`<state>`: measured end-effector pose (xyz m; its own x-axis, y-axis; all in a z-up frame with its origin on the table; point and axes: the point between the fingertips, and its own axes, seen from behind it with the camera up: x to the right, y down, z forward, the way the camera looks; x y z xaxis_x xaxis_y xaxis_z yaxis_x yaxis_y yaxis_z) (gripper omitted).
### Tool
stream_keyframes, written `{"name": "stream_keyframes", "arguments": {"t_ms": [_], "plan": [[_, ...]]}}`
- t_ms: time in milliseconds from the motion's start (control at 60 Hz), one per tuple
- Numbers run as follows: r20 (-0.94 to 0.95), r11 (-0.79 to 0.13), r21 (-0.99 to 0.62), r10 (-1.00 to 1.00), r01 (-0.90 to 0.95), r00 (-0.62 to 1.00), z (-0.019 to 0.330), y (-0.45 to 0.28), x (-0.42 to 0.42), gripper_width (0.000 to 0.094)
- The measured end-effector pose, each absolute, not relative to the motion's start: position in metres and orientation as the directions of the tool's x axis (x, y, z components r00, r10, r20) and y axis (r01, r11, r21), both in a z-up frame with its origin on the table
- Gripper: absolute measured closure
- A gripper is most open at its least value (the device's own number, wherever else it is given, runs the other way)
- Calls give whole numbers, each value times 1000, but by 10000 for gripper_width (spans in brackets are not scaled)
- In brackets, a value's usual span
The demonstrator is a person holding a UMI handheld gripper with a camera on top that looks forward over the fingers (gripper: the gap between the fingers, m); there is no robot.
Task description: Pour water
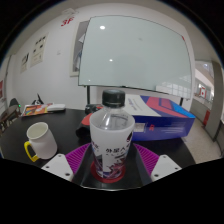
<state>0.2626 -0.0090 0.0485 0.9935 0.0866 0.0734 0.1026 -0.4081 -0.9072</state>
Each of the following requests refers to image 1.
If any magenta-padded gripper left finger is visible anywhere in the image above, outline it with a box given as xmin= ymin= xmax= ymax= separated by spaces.
xmin=40 ymin=143 xmax=96 ymax=188

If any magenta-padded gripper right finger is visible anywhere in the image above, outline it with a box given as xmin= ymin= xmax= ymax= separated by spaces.
xmin=128 ymin=143 xmax=183 ymax=188

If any clear bottle with white label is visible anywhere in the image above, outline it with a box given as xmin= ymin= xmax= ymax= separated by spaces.
xmin=88 ymin=88 xmax=136 ymax=183

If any blue and white cardboard box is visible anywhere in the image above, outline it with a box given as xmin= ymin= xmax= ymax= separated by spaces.
xmin=124 ymin=94 xmax=197 ymax=142

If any flat round red coaster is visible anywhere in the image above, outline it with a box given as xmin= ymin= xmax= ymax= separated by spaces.
xmin=90 ymin=161 xmax=127 ymax=185

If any flat white case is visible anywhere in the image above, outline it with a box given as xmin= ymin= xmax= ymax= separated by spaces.
xmin=46 ymin=103 xmax=67 ymax=113

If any colourful book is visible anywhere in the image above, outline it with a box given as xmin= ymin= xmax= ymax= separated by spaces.
xmin=21 ymin=103 xmax=54 ymax=118

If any red floor cabinet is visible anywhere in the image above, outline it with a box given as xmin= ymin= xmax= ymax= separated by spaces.
xmin=203 ymin=109 xmax=212 ymax=127

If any black metal-legged table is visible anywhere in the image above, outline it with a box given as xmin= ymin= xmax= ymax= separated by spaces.
xmin=213 ymin=113 xmax=224 ymax=153

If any small black triangular stand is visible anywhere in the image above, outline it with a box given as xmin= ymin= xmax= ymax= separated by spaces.
xmin=31 ymin=93 xmax=46 ymax=106

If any white whiteboard eraser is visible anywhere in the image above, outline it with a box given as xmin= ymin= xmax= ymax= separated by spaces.
xmin=155 ymin=84 xmax=173 ymax=94

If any red and white flag sign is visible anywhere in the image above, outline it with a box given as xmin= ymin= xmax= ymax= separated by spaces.
xmin=198 ymin=84 xmax=208 ymax=99

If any whiteboard on black stand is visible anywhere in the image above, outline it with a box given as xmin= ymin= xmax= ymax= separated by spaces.
xmin=78 ymin=14 xmax=194 ymax=107

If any framed notice board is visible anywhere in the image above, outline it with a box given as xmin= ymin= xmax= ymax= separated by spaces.
xmin=69 ymin=20 xmax=90 ymax=78

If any white mug with yellow handle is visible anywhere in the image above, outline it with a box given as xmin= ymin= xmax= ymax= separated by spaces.
xmin=23 ymin=121 xmax=58 ymax=163

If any small white wall poster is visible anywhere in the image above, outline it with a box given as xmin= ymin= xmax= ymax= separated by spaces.
xmin=20 ymin=52 xmax=31 ymax=74

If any large white wall poster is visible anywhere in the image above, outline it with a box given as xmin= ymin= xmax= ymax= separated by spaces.
xmin=30 ymin=33 xmax=49 ymax=68

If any red wall sign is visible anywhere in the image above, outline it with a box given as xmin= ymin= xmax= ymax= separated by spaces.
xmin=60 ymin=18 xmax=75 ymax=28

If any white wall-mounted fixture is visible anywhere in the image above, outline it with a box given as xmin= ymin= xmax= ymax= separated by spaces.
xmin=61 ymin=8 xmax=80 ymax=17

